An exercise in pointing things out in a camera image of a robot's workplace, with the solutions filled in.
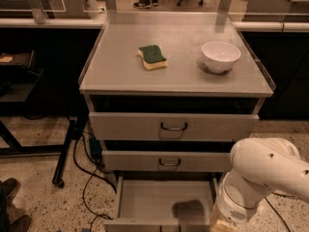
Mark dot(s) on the grey drawer cabinet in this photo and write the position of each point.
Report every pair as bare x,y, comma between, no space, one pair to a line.
116,80

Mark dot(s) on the padded gripper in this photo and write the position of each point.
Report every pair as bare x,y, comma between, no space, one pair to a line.
232,210

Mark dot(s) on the black top drawer handle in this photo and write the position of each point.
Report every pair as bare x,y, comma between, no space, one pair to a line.
173,127

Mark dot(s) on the brown shoe upper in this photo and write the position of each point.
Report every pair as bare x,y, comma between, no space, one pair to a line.
9,187

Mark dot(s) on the black side table frame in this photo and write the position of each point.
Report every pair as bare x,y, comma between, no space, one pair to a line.
19,79

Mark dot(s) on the brown shoe lower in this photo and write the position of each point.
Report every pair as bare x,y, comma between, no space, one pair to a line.
22,224

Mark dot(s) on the grey middle drawer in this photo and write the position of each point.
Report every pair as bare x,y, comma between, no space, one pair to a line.
144,156

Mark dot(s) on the grey top drawer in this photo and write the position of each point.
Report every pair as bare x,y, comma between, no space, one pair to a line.
146,126

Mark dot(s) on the grey drawer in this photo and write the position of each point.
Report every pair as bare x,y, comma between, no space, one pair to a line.
163,205
146,126
144,156

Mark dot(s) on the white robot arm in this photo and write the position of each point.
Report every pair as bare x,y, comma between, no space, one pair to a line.
259,167

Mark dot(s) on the green yellow sponge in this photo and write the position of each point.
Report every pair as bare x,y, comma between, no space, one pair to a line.
152,57

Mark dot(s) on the white ceramic bowl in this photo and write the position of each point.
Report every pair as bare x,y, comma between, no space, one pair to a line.
220,57

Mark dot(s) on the grey bottom drawer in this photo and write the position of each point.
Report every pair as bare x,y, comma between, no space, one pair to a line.
163,205

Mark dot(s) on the black middle drawer handle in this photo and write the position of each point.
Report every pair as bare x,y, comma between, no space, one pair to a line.
174,163

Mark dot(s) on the brown shoe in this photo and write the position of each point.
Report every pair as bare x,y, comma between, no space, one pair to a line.
9,187
22,224

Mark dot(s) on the black power adapter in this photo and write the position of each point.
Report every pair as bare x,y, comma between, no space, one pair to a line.
95,149

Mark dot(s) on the black drawer handle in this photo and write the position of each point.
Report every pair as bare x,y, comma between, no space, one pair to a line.
174,163
173,127

